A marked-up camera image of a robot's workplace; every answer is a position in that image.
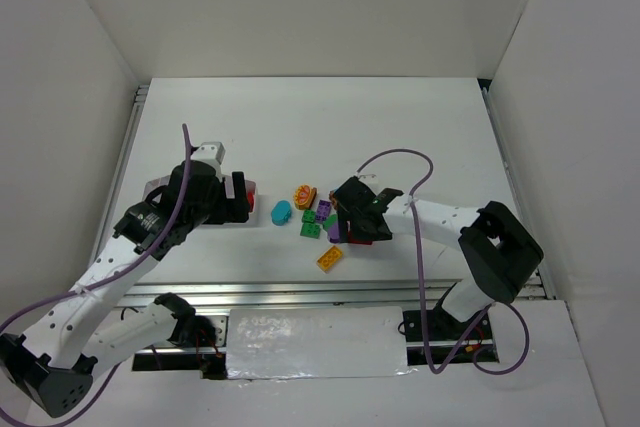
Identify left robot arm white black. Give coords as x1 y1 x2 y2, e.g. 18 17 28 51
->
1 161 252 418

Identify brown long lego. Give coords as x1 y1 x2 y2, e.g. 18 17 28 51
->
303 187 317 209

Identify purple flat lego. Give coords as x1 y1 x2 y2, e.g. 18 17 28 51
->
315 200 332 224

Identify purple cable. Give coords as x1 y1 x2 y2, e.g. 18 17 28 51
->
0 122 194 426
357 147 531 376

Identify silver foil tape panel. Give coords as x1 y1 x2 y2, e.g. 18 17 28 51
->
226 306 410 380

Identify lilac rounded lego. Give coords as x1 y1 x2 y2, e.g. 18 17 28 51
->
327 222 341 243

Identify teal rounded lego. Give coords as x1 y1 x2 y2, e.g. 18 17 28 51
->
271 200 292 226

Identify white divided container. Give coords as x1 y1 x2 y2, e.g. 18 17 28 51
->
143 172 258 226

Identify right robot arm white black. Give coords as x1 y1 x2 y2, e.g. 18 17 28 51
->
332 176 544 326

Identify aluminium front rail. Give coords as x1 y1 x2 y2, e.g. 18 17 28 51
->
119 280 501 306

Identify green square lego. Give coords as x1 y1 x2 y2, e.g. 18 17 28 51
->
302 209 317 224

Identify red lego brick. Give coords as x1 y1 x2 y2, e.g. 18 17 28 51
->
347 232 373 245
246 190 255 213

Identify brown teal lego brick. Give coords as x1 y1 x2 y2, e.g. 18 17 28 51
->
329 190 339 211

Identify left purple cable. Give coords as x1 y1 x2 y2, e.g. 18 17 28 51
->
0 122 194 426

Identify green curved lego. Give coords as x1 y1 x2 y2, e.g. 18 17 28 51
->
300 223 322 239

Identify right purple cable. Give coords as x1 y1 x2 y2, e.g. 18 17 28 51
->
357 147 531 376

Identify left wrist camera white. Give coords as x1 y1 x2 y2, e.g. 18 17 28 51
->
191 142 226 165

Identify green rounded lego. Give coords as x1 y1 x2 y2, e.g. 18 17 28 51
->
323 214 338 233

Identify yellow lego brick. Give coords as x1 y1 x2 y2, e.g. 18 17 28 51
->
316 245 343 273

